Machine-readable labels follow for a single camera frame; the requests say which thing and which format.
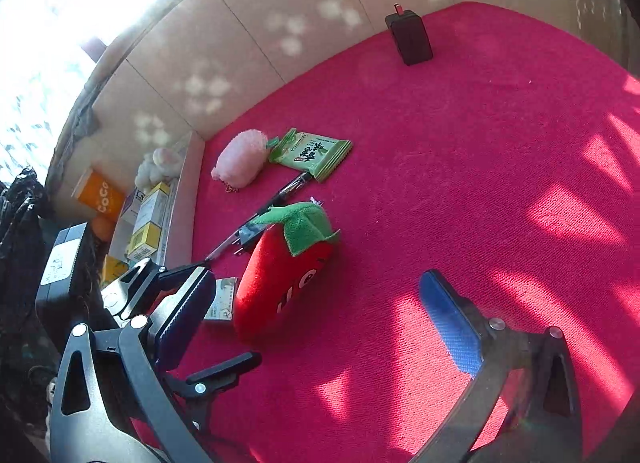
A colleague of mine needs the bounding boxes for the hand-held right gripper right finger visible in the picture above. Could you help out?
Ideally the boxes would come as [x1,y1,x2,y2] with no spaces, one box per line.
[415,269,583,463]

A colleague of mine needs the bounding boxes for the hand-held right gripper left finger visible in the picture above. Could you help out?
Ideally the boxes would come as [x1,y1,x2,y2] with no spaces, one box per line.
[47,268,218,463]

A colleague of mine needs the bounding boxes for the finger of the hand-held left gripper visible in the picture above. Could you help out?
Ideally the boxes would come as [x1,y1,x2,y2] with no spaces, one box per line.
[166,351,263,399]
[101,258,203,319]

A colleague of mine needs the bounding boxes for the yellow drink carton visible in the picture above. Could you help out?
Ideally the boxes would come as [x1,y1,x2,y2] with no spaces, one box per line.
[102,255,129,287]

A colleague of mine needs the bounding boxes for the teal box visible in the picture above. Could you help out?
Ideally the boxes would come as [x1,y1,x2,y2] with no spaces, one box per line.
[202,277,238,322]

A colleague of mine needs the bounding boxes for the yellow white medicine box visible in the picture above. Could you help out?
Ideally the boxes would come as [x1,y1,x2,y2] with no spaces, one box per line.
[135,182,173,231]

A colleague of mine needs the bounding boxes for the white cardboard tray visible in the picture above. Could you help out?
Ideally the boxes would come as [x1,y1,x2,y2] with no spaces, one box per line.
[107,132,206,269]

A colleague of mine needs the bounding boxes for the red chili plush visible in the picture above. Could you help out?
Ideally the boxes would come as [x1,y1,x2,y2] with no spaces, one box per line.
[234,201,341,342]

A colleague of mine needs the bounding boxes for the white plush bunny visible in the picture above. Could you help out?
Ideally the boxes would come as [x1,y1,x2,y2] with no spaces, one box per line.
[135,147,182,188]

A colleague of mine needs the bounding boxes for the pink plush ball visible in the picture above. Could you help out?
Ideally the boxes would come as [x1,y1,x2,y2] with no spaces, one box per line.
[211,129,269,191]

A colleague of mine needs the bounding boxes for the green snack packet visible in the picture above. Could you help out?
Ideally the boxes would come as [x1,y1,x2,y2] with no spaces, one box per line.
[268,128,352,182]

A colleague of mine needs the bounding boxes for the black plastic bag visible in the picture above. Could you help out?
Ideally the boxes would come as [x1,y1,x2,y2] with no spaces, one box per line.
[0,168,57,304]

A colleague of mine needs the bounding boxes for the orange paper cup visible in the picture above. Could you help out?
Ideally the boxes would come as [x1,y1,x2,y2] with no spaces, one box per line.
[71,168,127,220]

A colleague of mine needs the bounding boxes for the grey cloth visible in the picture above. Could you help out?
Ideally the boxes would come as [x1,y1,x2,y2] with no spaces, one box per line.
[75,103,98,140]

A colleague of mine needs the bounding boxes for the red tablecloth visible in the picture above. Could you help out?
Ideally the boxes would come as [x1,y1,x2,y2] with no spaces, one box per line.
[130,2,640,463]

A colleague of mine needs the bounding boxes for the black pen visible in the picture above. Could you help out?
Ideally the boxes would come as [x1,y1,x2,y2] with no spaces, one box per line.
[205,172,316,262]

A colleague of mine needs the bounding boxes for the black charger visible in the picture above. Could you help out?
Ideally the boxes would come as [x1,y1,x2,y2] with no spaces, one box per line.
[385,3,434,66]

